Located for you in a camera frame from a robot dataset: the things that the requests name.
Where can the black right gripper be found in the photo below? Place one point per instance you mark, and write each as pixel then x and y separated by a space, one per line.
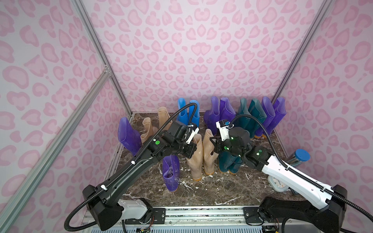
pixel 218 145

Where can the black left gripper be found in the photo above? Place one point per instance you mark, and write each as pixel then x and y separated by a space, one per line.
pixel 189 148

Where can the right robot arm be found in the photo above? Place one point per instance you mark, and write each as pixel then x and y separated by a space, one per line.
pixel 324 206

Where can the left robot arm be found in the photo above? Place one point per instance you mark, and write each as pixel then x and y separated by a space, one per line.
pixel 105 208

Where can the white alarm clock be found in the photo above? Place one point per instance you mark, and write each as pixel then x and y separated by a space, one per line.
pixel 277 185

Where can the aluminium diagonal beam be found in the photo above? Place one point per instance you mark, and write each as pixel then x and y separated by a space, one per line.
pixel 19 200

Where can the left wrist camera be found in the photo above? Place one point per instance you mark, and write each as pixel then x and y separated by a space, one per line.
pixel 183 133

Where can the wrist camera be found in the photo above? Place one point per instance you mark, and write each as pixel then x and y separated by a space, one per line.
pixel 183 133
pixel 223 127

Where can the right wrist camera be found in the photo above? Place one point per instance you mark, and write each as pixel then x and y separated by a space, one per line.
pixel 223 127

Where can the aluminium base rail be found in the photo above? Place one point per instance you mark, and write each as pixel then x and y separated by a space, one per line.
pixel 203 219

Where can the aluminium corner post left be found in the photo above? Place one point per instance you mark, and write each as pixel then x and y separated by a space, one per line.
pixel 88 25

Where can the aluminium corner post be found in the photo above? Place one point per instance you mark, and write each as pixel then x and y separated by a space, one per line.
pixel 88 25
pixel 313 29

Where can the aluminium corner post right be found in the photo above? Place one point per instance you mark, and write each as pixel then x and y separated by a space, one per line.
pixel 313 29

